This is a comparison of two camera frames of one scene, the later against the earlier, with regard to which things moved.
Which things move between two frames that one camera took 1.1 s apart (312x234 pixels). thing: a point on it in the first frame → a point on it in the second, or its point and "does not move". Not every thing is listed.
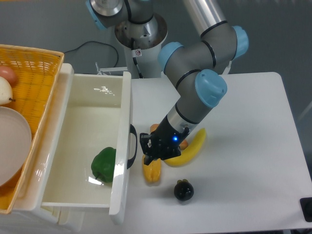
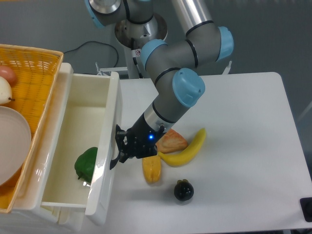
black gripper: [163, 143] → [138, 141]
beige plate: [15, 136] does not move
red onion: [9, 74] does not move
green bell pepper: [103, 164] → [85, 164]
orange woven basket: [37, 70] does not move
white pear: [6, 91] does not move
